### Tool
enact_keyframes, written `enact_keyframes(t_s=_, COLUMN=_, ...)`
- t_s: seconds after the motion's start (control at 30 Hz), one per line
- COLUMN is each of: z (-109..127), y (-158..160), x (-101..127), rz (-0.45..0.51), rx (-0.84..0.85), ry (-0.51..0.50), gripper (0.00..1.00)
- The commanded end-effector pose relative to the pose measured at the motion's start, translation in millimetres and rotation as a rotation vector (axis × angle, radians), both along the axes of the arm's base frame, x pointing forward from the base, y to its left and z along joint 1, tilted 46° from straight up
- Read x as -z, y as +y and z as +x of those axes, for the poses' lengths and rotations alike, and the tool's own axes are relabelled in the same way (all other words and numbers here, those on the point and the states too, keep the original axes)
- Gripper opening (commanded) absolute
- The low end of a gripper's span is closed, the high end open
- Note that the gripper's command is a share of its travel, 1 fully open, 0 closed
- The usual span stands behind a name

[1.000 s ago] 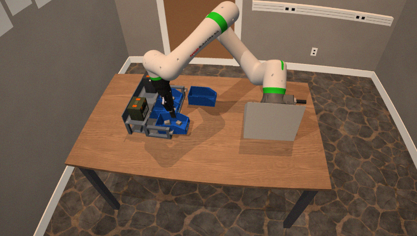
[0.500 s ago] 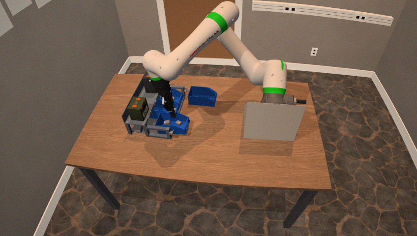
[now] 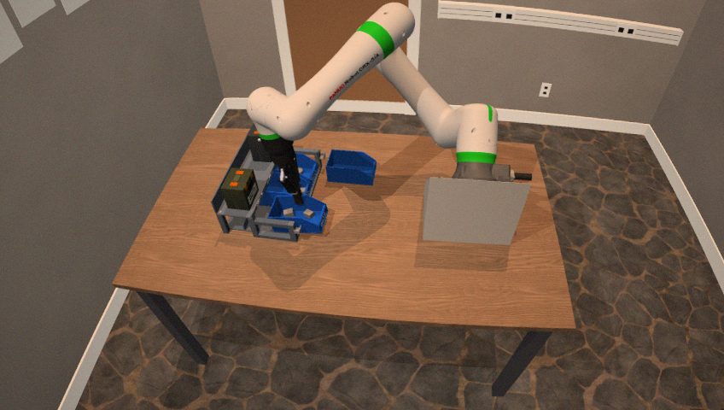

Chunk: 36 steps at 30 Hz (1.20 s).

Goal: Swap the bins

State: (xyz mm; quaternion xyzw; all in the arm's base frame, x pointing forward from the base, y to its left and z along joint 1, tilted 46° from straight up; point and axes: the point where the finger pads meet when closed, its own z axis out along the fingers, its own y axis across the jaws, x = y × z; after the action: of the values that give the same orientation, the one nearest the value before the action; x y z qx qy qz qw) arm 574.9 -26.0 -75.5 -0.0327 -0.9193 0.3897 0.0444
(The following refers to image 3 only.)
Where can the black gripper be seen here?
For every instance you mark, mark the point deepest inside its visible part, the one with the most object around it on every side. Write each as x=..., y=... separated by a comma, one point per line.
x=281, y=160

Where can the blue bin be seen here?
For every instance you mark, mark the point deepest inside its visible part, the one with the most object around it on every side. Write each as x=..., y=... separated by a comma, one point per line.
x=313, y=225
x=340, y=159
x=273, y=185
x=306, y=163

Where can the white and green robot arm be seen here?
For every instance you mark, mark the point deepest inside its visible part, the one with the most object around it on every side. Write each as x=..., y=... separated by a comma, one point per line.
x=292, y=118

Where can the grey metal shelf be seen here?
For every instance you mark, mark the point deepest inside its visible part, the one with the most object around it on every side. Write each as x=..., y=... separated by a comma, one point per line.
x=257, y=221

